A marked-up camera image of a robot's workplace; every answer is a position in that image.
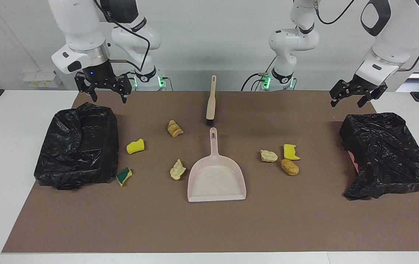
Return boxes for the black bag lined bin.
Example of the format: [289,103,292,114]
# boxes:
[34,102,119,190]

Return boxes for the brown bread roll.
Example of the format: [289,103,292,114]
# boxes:
[280,158,300,176]

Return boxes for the black base power cable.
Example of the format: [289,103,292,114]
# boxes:
[241,73,267,91]

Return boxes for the brown table mat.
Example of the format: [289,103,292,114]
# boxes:
[1,91,419,253]

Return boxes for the black bin bag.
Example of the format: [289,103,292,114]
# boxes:
[339,112,419,201]

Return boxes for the pale crumbly bread piece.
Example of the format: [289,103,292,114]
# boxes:
[170,159,187,181]

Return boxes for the beige hand brush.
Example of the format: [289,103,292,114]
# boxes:
[205,75,218,127]

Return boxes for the striped round bread piece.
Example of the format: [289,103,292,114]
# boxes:
[260,149,278,163]

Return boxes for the pink plastic bin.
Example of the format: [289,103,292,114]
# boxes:
[349,150,360,173]

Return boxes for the small yellow green sponge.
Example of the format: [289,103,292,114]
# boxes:
[116,167,133,187]

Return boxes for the yellow sponge piece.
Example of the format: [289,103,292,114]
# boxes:
[126,138,145,155]

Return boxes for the white wall socket box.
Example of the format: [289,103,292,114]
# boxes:
[23,70,62,88]

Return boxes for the striped croissant bread piece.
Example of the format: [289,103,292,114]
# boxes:
[167,120,184,138]

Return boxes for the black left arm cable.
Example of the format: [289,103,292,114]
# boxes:
[314,0,419,72]

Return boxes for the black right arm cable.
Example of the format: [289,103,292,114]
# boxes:
[94,0,151,72]

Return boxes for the large yellow green sponge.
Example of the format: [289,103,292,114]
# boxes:
[283,144,301,161]

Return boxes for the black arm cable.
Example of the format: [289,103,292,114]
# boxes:
[314,0,419,72]
[94,0,151,72]

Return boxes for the beige plastic dustpan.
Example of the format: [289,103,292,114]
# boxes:
[187,127,247,203]

